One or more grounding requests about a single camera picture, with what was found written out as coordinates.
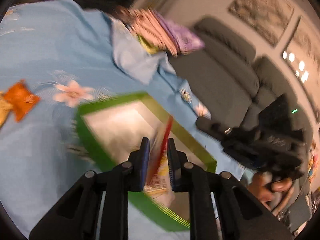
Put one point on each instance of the blue floral blanket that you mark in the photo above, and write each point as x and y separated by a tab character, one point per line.
50	42

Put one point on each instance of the grey sofa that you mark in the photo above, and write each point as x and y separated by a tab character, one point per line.
220	80

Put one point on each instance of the person's right hand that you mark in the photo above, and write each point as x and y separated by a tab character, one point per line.
260	187

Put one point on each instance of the glossy framed wall picture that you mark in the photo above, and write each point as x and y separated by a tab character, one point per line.
307	45

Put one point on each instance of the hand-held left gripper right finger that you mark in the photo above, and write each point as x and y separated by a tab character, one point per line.
172	170

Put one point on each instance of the stack of folded pink cloths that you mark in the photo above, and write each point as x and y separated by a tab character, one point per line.
155	30

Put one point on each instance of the orange snack packet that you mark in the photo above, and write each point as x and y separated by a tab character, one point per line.
21	100

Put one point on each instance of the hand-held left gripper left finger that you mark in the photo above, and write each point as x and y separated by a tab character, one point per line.
145	165

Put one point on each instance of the framed landscape wall picture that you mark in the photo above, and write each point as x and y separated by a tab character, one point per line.
262	7

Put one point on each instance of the colourful printed cloth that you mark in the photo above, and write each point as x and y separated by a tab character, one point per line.
313	162

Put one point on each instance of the green cardboard box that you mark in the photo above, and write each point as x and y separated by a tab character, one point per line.
85	135

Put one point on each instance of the red yellow snack packet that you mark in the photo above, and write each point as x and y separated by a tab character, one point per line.
160	160

